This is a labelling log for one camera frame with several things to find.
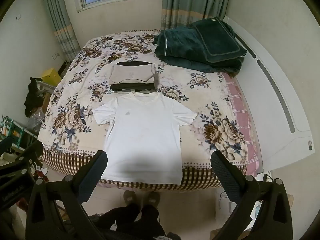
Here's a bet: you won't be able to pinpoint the white t-shirt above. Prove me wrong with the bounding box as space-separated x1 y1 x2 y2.
93 92 197 184

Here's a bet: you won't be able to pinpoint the black clothes on rack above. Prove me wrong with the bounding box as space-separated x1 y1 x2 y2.
24 77 44 118

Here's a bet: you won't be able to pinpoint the green shelf rack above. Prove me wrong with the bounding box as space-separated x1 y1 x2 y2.
1 116 37 152

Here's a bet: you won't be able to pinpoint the pink plaid mattress cover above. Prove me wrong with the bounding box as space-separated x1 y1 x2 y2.
222 73 263 177

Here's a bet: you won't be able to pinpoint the brown slipper left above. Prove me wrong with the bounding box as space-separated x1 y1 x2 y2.
123 190 137 205

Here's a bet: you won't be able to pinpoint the brown slipper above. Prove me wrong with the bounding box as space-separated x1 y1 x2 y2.
123 190 137 205
144 191 161 208

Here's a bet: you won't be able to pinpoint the floral bed sheet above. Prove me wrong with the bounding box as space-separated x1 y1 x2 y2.
39 30 248 191

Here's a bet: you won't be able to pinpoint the white headboard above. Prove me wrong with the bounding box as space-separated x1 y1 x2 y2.
223 17 315 172

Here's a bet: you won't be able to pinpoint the brown slipper right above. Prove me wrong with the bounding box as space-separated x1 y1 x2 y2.
144 191 161 208

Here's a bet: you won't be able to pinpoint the yellow box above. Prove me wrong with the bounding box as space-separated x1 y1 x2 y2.
41 68 61 87

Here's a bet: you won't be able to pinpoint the folded black garment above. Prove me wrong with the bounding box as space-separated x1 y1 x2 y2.
109 61 156 91

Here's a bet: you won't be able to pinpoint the folded beige garment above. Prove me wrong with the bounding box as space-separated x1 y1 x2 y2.
109 64 156 85

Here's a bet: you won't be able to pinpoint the green curtain left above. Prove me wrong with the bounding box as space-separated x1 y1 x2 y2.
44 0 80 63

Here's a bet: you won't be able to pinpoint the green curtain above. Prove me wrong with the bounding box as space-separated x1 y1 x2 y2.
161 0 229 30
44 0 80 63

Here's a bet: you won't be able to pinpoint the dark green blanket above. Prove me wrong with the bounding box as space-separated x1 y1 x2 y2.
153 17 247 77

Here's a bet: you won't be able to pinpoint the green curtain right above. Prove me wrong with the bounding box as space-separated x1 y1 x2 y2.
161 0 229 30

